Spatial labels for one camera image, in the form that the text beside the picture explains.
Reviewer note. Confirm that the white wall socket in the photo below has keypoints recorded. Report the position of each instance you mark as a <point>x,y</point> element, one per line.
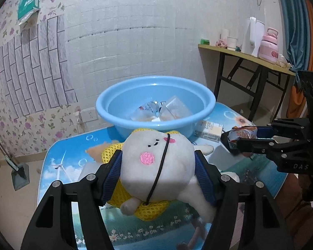
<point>88,115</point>

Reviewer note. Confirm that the white cup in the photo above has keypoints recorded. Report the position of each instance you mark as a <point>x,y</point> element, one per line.
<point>231,43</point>

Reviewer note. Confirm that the grey dustpan with handle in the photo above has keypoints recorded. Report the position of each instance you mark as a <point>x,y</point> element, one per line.
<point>19,173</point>

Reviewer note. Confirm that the white translucent plastic box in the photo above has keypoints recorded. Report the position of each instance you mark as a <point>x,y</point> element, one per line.
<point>89,168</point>

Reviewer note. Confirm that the white plush toy yellow mesh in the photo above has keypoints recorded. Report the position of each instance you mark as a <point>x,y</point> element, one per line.
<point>155,169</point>

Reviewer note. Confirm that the white electric kettle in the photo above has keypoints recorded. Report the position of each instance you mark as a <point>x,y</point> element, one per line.
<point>254,30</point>

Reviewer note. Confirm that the yellow top side table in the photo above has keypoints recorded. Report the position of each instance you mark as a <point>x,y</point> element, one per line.
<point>262,72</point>

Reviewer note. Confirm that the small green box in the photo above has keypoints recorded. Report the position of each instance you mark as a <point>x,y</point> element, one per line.
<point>204,42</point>

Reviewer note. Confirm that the pink flower ornament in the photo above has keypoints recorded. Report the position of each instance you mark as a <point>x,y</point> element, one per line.
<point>221,43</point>

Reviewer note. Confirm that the light blue plastic basin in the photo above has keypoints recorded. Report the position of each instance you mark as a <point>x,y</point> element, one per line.
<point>118,102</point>

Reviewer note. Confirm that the white paper roll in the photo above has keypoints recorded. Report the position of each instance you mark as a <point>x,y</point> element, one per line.
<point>225,33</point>

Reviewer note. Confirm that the beige face cream box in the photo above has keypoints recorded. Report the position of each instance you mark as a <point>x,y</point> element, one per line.
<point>208,130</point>

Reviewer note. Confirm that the blue curtain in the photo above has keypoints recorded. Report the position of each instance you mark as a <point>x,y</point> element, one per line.
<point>297,33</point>

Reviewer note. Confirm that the teal hanging plastic bag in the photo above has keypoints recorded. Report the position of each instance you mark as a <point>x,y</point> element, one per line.
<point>26,8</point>

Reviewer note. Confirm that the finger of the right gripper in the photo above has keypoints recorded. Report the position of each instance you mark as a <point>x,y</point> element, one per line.
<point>282,154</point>
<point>289,128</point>

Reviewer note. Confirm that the orange snack packet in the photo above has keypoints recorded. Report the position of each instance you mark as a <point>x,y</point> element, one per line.
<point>246,132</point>

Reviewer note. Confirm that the clear box with brown contents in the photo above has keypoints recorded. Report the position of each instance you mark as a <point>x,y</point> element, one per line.
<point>173,109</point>

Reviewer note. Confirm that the pink water bottle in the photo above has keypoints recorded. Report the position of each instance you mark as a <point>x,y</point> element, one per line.
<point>269,50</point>

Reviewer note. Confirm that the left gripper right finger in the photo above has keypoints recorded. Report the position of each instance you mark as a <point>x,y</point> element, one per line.
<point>263,224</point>

